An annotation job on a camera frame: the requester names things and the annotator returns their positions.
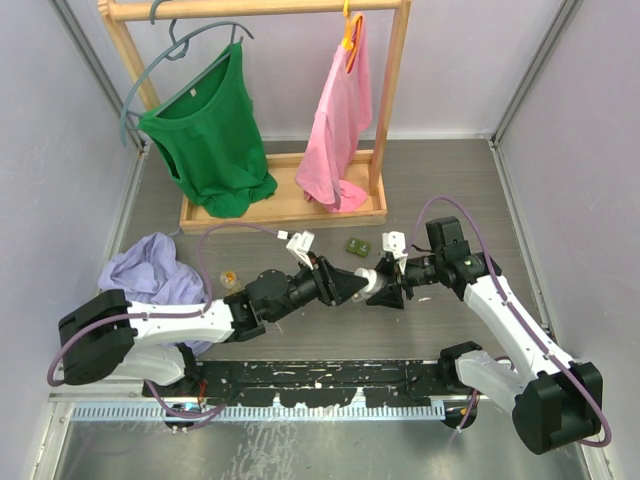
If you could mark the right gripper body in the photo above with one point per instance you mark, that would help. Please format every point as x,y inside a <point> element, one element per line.
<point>419,271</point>

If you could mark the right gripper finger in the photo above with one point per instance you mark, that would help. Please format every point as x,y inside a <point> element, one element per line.
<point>388,266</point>
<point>390,296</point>

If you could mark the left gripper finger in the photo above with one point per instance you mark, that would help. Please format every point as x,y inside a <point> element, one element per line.
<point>341,279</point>
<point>341,290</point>

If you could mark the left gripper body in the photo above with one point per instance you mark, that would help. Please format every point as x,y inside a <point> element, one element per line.
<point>320,275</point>

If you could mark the white pill bottle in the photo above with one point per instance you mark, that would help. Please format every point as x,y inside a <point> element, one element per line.
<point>375,282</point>

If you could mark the clear pill box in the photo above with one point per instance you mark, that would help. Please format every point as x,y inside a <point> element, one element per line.
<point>357,298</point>

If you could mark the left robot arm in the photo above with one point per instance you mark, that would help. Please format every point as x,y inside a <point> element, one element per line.
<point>112,336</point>

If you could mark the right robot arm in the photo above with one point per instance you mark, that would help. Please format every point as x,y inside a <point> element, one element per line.
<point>553,400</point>

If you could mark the clear bottle with orange pills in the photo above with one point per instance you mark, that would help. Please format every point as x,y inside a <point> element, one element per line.
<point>230,281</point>

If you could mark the green pill box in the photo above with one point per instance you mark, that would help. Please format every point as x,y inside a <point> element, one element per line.
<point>358,247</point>

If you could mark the wooden clothes rack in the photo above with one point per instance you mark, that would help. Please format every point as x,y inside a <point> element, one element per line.
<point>287,208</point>

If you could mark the pink t-shirt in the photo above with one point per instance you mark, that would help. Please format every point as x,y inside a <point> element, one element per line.
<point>344,112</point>

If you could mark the lavender cloth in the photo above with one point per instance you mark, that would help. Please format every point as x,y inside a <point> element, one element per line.
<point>149,272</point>

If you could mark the green t-shirt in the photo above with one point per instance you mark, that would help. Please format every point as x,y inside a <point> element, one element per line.
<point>210,142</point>

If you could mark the orange-yellow plastic hanger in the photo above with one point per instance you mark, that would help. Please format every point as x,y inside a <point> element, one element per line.
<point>352,34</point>

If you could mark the grey-blue plastic hanger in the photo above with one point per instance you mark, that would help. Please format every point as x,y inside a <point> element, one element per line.
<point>176,51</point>

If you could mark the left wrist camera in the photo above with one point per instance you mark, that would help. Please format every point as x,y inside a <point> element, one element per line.
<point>298,244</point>

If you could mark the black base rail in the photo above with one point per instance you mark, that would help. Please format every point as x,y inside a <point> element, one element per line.
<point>414,388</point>

